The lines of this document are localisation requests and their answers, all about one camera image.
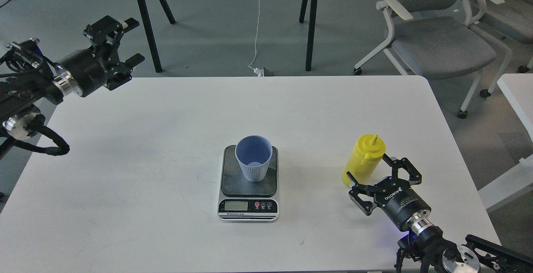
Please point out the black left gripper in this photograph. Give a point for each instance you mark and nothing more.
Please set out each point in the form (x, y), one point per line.
(85, 71)

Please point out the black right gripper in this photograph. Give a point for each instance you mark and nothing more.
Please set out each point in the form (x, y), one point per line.
(393, 194)

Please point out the yellow squeeze bottle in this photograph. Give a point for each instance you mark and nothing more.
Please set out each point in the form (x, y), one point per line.
(366, 155)

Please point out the blue plastic cup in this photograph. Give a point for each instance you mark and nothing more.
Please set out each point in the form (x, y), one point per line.
(254, 154)

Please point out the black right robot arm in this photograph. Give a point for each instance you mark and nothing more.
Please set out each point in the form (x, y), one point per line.
(424, 241)

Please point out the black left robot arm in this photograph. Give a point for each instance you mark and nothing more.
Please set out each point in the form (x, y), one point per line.
(34, 77)

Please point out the digital kitchen scale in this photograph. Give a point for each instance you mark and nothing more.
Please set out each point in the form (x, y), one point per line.
(243, 201)

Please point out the white power plug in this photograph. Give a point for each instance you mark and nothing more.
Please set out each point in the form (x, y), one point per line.
(259, 72)

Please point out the grey office chair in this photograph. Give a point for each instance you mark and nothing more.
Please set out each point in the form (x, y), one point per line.
(511, 18)
(433, 48)

